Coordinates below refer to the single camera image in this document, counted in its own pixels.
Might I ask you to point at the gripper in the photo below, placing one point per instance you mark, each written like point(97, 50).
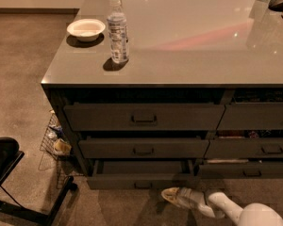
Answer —
point(195, 199)

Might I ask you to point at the drawer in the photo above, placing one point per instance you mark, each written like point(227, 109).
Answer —
point(143, 117)
point(142, 174)
point(252, 116)
point(238, 148)
point(250, 170)
point(165, 147)

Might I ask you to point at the dark grey drawer cabinet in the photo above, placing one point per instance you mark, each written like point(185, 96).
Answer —
point(218, 52)

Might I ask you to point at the clear plastic water bottle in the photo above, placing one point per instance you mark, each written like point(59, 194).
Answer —
point(117, 33)

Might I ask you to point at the white bowl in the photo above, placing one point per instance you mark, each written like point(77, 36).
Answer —
point(86, 30)

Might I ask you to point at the wire basket with items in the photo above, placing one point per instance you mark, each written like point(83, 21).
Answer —
point(59, 164)

